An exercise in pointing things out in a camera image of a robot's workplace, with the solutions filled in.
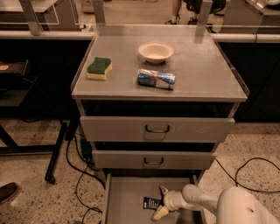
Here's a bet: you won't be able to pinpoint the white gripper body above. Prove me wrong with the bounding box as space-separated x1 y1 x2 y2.
164 190 185 211

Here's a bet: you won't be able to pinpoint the bottom grey open drawer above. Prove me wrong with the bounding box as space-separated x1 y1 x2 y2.
101 174 207 224

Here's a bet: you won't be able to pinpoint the middle grey drawer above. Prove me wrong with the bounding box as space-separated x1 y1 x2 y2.
93 150 216 170

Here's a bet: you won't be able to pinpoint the blue silver energy drink can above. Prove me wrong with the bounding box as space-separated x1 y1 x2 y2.
137 69 176 90

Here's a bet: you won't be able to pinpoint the black table frame left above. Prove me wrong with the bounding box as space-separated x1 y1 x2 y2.
0 59 68 186

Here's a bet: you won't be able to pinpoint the dark blue rxbar wrapper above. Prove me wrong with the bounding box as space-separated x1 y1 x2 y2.
143 197 161 210

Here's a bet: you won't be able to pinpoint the black cable floor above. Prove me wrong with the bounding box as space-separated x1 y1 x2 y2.
214 157 280 194
65 134 106 224

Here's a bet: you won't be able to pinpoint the grey metal drawer cabinet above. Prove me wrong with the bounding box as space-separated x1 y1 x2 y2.
72 25 248 175

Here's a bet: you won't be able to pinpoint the top grey drawer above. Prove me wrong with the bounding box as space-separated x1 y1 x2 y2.
80 116 235 143

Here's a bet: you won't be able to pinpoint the cream paper bowl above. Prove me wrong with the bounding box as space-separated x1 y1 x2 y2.
138 41 174 64

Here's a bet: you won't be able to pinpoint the person legs in background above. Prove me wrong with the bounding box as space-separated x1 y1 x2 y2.
164 0 202 26

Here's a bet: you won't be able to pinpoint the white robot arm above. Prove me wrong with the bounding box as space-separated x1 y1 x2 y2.
151 184 279 224

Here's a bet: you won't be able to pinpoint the black cable left floor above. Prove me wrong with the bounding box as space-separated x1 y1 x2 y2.
65 134 106 224

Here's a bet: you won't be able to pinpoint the black cable right floor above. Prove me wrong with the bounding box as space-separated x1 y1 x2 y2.
214 157 280 194

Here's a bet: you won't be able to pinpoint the green yellow sponge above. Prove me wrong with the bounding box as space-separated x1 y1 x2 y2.
87 57 112 81

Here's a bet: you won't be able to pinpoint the white horizontal rail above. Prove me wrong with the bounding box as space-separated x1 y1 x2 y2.
0 31 280 44

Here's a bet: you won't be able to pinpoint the dark shoe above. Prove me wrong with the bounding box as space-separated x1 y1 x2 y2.
0 182 19 204

